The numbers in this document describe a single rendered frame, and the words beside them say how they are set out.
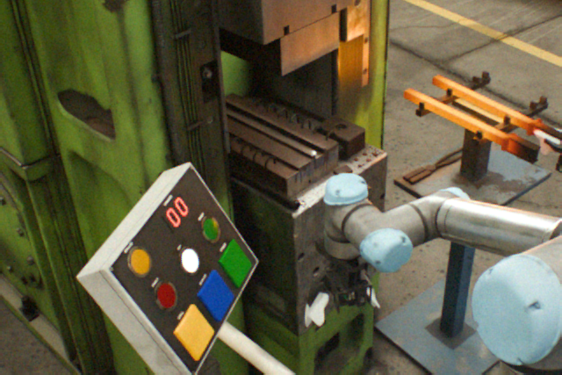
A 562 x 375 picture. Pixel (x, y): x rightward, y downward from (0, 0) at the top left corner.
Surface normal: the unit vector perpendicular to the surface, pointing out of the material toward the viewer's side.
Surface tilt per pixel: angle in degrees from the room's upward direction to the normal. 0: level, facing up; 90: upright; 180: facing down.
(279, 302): 42
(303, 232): 90
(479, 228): 68
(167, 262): 60
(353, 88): 90
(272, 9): 90
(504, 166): 0
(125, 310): 90
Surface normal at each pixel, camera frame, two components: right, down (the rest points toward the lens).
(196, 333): 0.80, -0.27
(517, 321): -0.89, 0.17
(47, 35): 0.62, 0.42
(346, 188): -0.04, -0.82
